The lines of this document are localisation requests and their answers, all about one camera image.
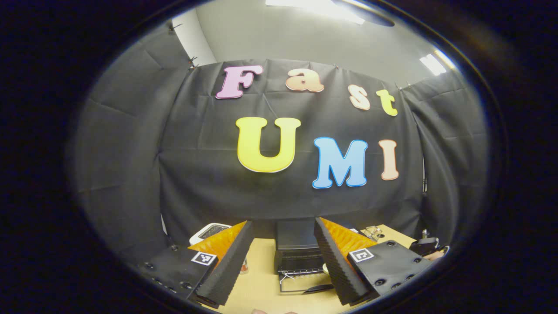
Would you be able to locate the black backdrop cloth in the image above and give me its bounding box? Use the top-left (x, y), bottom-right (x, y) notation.
top-left (70, 22), bottom-right (489, 262)

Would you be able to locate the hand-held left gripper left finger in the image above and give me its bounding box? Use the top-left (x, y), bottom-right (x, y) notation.
top-left (139, 220), bottom-right (255, 308)

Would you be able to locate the white toaster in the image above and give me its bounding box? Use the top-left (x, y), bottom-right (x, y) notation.
top-left (190, 222), bottom-right (232, 246)

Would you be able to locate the ceiling light panel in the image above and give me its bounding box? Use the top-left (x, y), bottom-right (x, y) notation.
top-left (420, 54), bottom-right (448, 76)
top-left (266, 0), bottom-right (365, 25)

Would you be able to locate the clear glass jar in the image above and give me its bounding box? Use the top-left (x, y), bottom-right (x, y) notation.
top-left (361, 225), bottom-right (384, 242)

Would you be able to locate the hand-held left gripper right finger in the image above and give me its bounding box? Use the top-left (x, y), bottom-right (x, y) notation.
top-left (314, 217), bottom-right (436, 306)

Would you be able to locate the wire oven rack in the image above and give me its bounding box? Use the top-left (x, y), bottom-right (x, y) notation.
top-left (279, 267), bottom-right (326, 279)

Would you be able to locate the black electric oven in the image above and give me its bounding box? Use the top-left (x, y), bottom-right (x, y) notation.
top-left (274, 219), bottom-right (362, 295)

